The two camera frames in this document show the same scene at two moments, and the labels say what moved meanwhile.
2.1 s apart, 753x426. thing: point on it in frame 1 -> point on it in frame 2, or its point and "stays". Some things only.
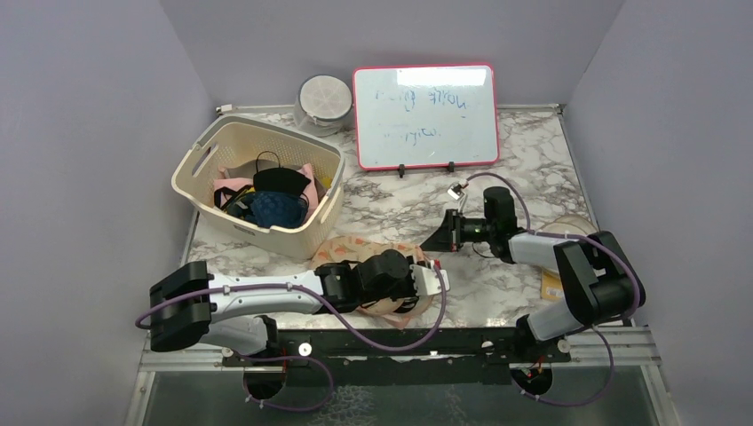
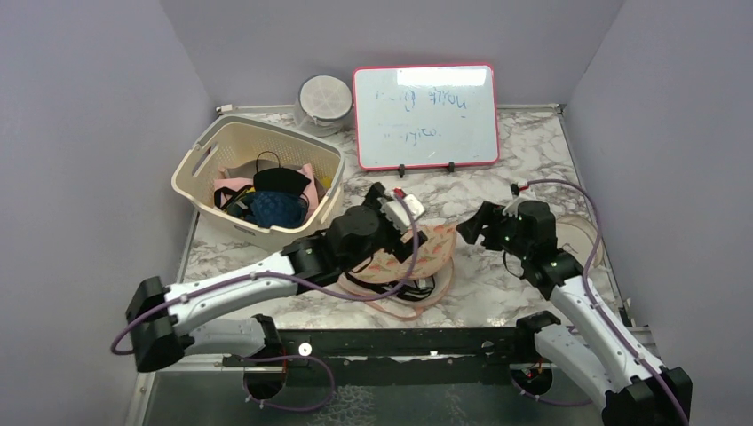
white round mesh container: x=322 y=104 stays
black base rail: x=402 y=358 stays
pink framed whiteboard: x=425 y=115 stays
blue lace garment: x=279 y=209 stays
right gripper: x=448 y=235 -> x=490 y=214
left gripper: x=411 y=289 -> x=398 y=247
